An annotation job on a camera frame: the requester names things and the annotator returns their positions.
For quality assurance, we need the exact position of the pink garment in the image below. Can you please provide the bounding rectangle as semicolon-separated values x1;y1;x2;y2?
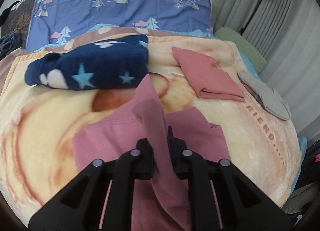
72;76;229;230

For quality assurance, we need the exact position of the cream printed fleece blanket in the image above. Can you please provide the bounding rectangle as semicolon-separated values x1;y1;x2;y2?
1;29;302;224

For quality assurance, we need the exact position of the dark bag with pink item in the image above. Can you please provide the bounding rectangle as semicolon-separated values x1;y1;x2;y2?
292;140;319;196

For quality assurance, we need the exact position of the grey folded garment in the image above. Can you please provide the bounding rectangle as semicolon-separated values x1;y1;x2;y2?
238;70;291;121

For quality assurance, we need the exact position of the salmon folded garment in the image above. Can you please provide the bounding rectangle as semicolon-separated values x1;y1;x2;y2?
172;47;245;102

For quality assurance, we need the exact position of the navy star fleece garment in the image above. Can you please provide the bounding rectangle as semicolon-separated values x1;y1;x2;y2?
24;35;149;91

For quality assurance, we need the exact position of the green striped pillow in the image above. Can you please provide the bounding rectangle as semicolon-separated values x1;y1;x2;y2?
211;5;267;74

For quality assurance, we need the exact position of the white curtain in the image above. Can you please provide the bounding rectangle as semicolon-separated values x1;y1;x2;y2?
214;0;319;139

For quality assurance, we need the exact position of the blue tree-print pillow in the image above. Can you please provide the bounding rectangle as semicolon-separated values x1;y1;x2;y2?
26;0;213;52

